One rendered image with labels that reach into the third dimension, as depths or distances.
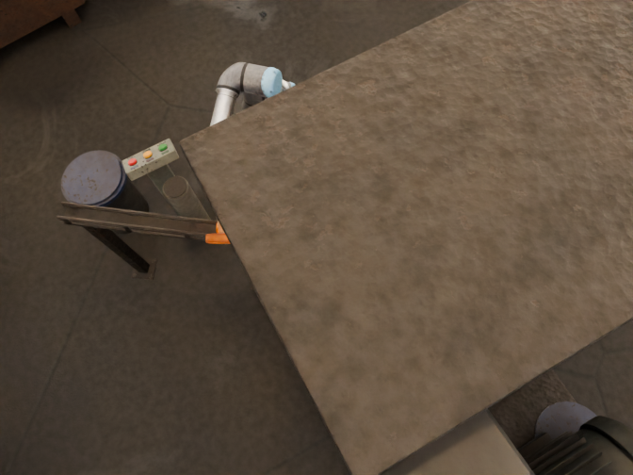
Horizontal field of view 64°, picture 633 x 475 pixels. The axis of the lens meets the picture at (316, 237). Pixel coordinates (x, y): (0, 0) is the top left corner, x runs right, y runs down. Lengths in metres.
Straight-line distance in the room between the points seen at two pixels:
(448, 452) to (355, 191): 0.45
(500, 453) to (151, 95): 2.99
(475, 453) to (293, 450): 1.77
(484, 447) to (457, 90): 0.63
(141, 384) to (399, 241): 2.08
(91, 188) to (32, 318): 0.81
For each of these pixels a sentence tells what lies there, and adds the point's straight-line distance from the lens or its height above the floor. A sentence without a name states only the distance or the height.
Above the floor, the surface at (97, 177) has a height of 0.43.
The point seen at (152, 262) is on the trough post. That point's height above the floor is 0.01.
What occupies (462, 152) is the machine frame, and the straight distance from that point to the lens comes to 0.97.
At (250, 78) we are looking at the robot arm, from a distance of 2.14.
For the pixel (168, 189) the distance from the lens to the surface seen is 2.43.
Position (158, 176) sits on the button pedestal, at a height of 0.46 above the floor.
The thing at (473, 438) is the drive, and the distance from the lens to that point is 0.87.
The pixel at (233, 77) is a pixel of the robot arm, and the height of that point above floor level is 0.93.
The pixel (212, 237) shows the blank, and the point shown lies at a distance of 1.89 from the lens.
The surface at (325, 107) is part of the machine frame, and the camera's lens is 1.00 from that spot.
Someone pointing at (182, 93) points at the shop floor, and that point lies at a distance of 3.39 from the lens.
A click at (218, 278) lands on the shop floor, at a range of 2.76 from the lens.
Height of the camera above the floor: 2.57
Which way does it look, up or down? 68 degrees down
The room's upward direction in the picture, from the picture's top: 8 degrees counter-clockwise
